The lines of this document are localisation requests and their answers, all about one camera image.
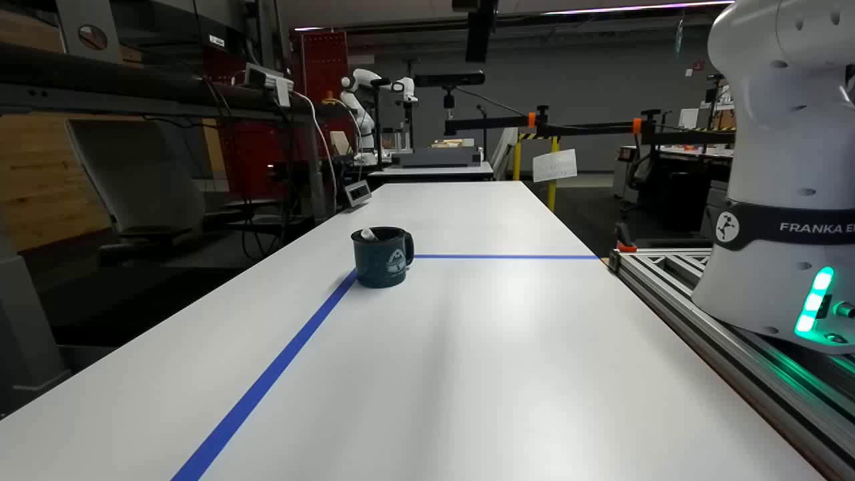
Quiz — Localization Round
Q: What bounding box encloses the grey panel with round gauge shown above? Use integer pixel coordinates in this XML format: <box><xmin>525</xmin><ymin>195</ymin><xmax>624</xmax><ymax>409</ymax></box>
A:
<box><xmin>53</xmin><ymin>0</ymin><xmax>125</xmax><ymax>68</ymax></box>

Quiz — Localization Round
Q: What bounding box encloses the long blue tape strip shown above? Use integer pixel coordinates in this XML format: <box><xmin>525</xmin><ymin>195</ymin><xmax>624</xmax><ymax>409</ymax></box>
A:
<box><xmin>169</xmin><ymin>270</ymin><xmax>362</xmax><ymax>481</ymax></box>

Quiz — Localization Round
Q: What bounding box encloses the grey monitor box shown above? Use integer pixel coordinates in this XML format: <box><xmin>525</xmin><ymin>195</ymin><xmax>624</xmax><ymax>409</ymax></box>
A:
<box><xmin>67</xmin><ymin>119</ymin><xmax>208</xmax><ymax>242</ymax></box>

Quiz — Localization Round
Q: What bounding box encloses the black bar with orange clamps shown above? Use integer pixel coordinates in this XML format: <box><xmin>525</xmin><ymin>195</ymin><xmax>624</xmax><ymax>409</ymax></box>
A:
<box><xmin>443</xmin><ymin>105</ymin><xmax>739</xmax><ymax>151</ymax></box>

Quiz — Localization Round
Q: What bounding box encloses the tall yellow post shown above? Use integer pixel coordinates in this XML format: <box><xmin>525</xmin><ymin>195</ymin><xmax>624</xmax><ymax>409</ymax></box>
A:
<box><xmin>545</xmin><ymin>135</ymin><xmax>565</xmax><ymax>215</ymax></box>

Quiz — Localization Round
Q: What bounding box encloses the small white background robot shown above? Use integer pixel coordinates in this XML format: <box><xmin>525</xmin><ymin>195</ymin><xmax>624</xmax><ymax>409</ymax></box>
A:
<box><xmin>338</xmin><ymin>65</ymin><xmax>419</xmax><ymax>168</ymax></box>

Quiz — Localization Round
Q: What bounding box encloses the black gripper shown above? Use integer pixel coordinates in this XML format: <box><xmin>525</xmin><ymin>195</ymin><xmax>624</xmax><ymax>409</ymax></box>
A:
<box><xmin>450</xmin><ymin>0</ymin><xmax>503</xmax><ymax>68</ymax></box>

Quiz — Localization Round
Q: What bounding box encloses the black shelf beam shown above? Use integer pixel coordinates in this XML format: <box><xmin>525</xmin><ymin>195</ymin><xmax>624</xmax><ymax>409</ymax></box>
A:
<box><xmin>0</xmin><ymin>41</ymin><xmax>296</xmax><ymax>119</ymax></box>

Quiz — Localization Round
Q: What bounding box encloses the white box device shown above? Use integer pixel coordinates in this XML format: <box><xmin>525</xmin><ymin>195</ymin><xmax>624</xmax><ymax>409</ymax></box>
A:
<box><xmin>240</xmin><ymin>60</ymin><xmax>296</xmax><ymax>111</ymax></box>

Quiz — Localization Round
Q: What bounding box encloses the aluminium mounting rail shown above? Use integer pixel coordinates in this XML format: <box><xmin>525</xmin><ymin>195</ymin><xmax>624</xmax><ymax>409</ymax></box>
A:
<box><xmin>606</xmin><ymin>247</ymin><xmax>855</xmax><ymax>481</ymax></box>

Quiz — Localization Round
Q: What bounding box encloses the red cabinet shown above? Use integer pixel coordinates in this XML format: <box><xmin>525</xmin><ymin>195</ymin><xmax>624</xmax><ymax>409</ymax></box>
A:
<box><xmin>219</xmin><ymin>25</ymin><xmax>352</xmax><ymax>204</ymax></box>

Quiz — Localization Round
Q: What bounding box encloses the wooden panel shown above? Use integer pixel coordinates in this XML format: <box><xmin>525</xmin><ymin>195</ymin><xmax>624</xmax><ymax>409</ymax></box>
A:
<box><xmin>0</xmin><ymin>112</ymin><xmax>116</xmax><ymax>255</ymax></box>

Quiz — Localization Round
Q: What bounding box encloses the white cable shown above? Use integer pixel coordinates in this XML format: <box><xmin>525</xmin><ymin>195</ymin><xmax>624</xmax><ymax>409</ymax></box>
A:
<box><xmin>292</xmin><ymin>88</ymin><xmax>346</xmax><ymax>208</ymax></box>

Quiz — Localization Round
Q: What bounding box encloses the short blue tape strip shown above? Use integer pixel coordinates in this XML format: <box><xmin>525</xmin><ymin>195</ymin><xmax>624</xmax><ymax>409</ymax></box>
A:
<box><xmin>411</xmin><ymin>251</ymin><xmax>601</xmax><ymax>266</ymax></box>

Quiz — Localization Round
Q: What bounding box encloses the white paper sign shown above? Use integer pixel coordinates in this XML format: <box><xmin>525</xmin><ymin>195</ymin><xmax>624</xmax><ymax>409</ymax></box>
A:
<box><xmin>530</xmin><ymin>147</ymin><xmax>581</xmax><ymax>187</ymax></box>

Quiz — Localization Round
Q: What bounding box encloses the dark teal mug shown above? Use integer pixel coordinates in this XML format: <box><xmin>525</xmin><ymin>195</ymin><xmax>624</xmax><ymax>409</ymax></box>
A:
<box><xmin>348</xmin><ymin>224</ymin><xmax>417</xmax><ymax>292</ymax></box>

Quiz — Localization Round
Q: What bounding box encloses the black machine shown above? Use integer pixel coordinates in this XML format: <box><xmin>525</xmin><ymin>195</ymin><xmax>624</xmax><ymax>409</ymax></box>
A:
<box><xmin>613</xmin><ymin>145</ymin><xmax>739</xmax><ymax>248</ymax></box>

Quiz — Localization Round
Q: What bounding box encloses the white background table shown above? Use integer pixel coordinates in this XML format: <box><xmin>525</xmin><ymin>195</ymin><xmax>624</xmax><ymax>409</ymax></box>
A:
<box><xmin>367</xmin><ymin>157</ymin><xmax>498</xmax><ymax>187</ymax></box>

